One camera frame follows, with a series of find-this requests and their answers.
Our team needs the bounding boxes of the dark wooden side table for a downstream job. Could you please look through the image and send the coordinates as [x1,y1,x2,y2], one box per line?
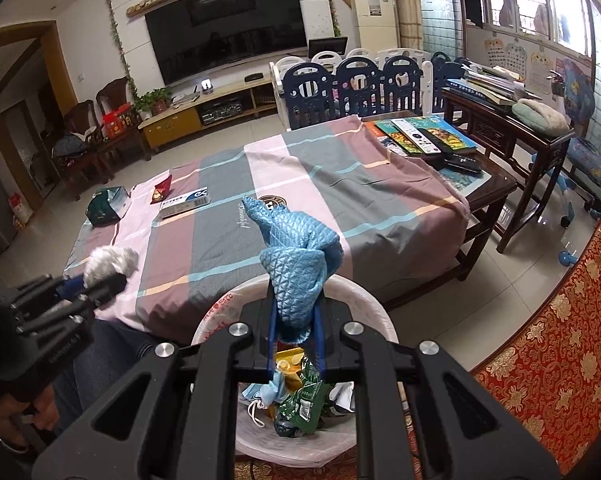
[441,87,576,254]

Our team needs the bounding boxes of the light blue face mask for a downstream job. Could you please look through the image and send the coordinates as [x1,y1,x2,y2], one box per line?
[240,370,290,428]

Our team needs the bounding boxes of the striped pink grey tablecloth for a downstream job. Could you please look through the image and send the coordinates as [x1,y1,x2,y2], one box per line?
[64,116,469,342]

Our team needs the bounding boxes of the yellow TV cabinet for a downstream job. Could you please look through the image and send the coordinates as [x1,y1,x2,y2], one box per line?
[139,76,276,151]

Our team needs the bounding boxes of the white air conditioner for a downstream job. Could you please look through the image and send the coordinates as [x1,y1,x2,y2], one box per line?
[352,0,399,54]

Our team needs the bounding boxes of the stack of books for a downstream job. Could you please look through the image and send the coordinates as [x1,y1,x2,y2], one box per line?
[366,115,477,157]

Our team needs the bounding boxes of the potted green plant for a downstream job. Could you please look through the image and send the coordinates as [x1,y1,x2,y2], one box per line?
[136,87,171,116]

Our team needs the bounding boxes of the dark green paper bag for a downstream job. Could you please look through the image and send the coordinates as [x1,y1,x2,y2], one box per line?
[86,186,131,228]

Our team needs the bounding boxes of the red gift box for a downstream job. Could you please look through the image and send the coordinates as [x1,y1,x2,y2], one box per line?
[103,103,136,139]

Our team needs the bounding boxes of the white trash basket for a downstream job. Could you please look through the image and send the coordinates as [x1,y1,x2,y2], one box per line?
[192,274,398,471]

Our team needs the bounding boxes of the yellow potato chips bag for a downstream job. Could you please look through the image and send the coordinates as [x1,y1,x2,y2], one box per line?
[274,347,305,392]

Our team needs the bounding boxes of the green wrapper flat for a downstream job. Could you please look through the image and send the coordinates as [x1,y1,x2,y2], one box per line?
[273,356,333,438]

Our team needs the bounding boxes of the dark wooden armchair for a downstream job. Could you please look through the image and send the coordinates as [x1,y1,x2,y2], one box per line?
[95,77,152,160]

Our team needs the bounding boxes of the large black television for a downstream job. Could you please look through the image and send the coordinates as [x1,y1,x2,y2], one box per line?
[145,0,307,84]

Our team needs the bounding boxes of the blue quilted cloth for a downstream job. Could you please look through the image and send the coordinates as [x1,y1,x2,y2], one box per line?
[243,197,343,344]

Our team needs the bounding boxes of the blue white playpen fence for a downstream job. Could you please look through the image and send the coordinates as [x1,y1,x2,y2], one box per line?
[270,49,471,130]

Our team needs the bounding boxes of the red gold patterned cushion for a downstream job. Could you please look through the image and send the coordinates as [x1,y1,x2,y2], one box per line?
[473,221,601,474]

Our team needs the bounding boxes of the white tissue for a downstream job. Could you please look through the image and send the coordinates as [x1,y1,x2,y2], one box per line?
[84,245,140,287]

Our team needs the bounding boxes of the red snack wrapper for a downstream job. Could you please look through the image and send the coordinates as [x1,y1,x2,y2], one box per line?
[151,174,172,204]

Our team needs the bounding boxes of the person left hand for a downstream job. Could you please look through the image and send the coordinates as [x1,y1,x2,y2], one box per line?
[0,385,60,456]

